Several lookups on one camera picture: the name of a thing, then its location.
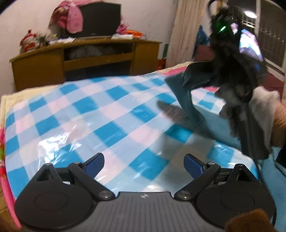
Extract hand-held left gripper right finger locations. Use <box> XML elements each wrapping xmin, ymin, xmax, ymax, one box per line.
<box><xmin>174</xmin><ymin>154</ymin><xmax>256</xmax><ymax>201</ymax></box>

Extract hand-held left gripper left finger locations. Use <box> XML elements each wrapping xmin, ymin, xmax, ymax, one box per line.
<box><xmin>36</xmin><ymin>153</ymin><xmax>115</xmax><ymax>200</ymax></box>

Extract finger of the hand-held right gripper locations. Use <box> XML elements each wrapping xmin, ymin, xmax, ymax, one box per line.
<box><xmin>181</xmin><ymin>61</ymin><xmax>216</xmax><ymax>88</ymax></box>

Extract teal small cloth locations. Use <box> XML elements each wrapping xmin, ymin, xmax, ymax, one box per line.
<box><xmin>165</xmin><ymin>72</ymin><xmax>257</xmax><ymax>161</ymax></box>

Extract pink clothes pile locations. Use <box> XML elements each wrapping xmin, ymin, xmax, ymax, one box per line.
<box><xmin>51</xmin><ymin>0</ymin><xmax>84</xmax><ymax>34</ymax></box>

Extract person's right hand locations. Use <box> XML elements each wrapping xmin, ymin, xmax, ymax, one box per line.
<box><xmin>251</xmin><ymin>88</ymin><xmax>282</xmax><ymax>149</ymax></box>

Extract maroon headboard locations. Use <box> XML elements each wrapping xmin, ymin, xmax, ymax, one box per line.
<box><xmin>193</xmin><ymin>44</ymin><xmax>285</xmax><ymax>95</ymax></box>

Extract blue bag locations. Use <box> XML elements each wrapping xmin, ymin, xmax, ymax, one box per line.
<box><xmin>196</xmin><ymin>25</ymin><xmax>211</xmax><ymax>53</ymax></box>

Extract window with grille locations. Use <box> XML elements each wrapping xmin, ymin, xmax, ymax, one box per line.
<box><xmin>223</xmin><ymin>0</ymin><xmax>286</xmax><ymax>76</ymax></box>

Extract cream curtain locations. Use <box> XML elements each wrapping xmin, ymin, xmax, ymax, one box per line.
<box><xmin>166</xmin><ymin>0</ymin><xmax>210</xmax><ymax>68</ymax></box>

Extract blue checked plastic sheet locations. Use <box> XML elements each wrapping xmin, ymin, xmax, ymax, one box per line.
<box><xmin>4</xmin><ymin>71</ymin><xmax>262</xmax><ymax>201</ymax></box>

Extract orange item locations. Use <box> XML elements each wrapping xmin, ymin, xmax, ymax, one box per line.
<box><xmin>124</xmin><ymin>30</ymin><xmax>143</xmax><ymax>37</ymax></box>

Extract brown fuzzy cloth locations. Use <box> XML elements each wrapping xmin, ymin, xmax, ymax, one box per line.
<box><xmin>225</xmin><ymin>208</ymin><xmax>276</xmax><ymax>232</ymax></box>

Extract white papers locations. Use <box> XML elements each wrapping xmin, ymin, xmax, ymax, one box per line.
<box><xmin>110</xmin><ymin>33</ymin><xmax>135</xmax><ymax>41</ymax></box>

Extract small pink cloth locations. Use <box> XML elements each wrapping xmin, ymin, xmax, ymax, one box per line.
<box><xmin>116</xmin><ymin>22</ymin><xmax>128</xmax><ymax>34</ymax></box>

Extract floral printed bedsheet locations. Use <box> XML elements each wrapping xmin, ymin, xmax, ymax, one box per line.
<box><xmin>0</xmin><ymin>61</ymin><xmax>224</xmax><ymax>232</ymax></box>

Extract grey cloth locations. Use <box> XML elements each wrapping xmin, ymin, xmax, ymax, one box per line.
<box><xmin>66</xmin><ymin>44</ymin><xmax>117</xmax><ymax>60</ymax></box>

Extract wooden cabinet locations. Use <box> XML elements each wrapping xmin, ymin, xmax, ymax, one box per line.
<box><xmin>9</xmin><ymin>37</ymin><xmax>162</xmax><ymax>92</ymax></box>

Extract black television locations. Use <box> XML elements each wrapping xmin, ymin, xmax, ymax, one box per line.
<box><xmin>59</xmin><ymin>3</ymin><xmax>122</xmax><ymax>38</ymax></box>

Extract red white stuffed doll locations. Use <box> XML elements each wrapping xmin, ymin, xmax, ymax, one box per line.
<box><xmin>19</xmin><ymin>29</ymin><xmax>48</xmax><ymax>53</ymax></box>

